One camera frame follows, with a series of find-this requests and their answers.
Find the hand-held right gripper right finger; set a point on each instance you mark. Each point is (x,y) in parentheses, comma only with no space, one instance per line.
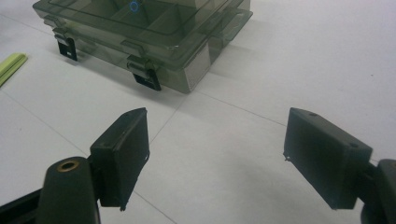
(323,155)

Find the transparent grey compartment storage box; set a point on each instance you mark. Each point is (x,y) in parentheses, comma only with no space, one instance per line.
(174,46)

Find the light green flat object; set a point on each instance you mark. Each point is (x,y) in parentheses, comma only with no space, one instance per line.
(11,65)

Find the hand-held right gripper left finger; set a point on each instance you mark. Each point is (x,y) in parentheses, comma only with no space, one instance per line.
(124,155)

